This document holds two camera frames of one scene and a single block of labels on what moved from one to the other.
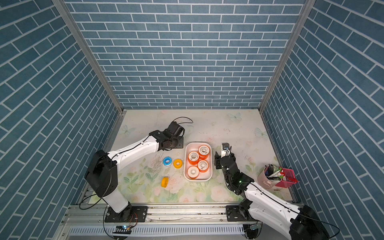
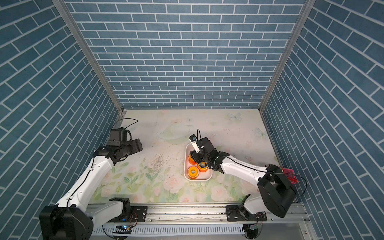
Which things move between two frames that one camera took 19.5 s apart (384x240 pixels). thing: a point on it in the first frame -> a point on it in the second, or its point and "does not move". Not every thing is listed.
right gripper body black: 218,165 -> 199,157
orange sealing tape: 193,157 does not move
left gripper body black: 176,143 -> 131,147
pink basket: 291,179 does not move
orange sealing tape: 178,163 -> 193,176
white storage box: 198,161 does not move
